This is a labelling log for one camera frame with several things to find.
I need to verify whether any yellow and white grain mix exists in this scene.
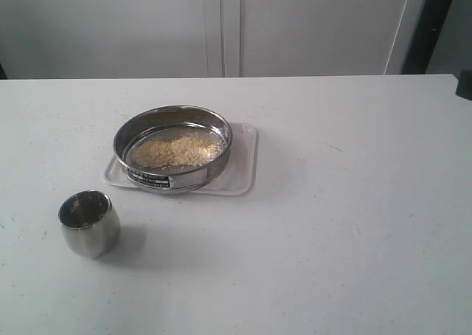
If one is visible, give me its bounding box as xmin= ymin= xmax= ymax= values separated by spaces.
xmin=128 ymin=136 xmax=224 ymax=168

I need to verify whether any stainless steel cup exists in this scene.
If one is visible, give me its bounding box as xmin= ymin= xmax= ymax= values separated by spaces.
xmin=58 ymin=190 xmax=121 ymax=258

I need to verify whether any round stainless steel sieve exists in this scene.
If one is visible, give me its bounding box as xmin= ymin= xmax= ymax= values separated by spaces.
xmin=113 ymin=106 xmax=233 ymax=194

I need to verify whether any white rectangular plastic tray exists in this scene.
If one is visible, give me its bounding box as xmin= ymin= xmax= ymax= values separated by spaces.
xmin=103 ymin=122 xmax=258 ymax=196

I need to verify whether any dark right robot part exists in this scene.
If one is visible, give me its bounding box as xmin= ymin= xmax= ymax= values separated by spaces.
xmin=455 ymin=70 xmax=472 ymax=101

